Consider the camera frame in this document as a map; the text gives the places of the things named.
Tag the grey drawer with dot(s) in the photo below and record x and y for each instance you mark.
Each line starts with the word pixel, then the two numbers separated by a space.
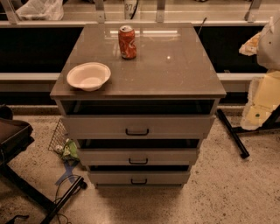
pixel 100 178
pixel 137 156
pixel 137 126

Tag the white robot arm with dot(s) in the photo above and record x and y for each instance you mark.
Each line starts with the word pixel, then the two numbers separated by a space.
pixel 263 93

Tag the grey drawer cabinet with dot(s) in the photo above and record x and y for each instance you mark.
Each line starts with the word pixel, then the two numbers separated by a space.
pixel 171 75

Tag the white paper bowl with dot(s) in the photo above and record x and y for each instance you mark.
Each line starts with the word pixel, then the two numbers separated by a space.
pixel 88 76

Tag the orange soda can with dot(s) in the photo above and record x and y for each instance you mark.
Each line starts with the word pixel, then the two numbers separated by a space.
pixel 126 37

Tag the dark brown chair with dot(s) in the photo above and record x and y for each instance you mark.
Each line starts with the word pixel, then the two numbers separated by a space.
pixel 15 135

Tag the black stand base right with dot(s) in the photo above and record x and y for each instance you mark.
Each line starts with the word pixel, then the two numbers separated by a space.
pixel 272 123

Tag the black stand base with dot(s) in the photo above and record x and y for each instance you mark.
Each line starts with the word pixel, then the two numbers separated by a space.
pixel 272 123
pixel 52 207

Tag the black stand base left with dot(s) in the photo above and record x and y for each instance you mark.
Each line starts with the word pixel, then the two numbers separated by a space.
pixel 52 207

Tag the white plastic bag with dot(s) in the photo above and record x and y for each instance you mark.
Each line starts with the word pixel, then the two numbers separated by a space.
pixel 41 10

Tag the wire mesh basket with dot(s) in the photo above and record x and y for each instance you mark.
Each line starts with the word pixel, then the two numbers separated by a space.
pixel 59 137

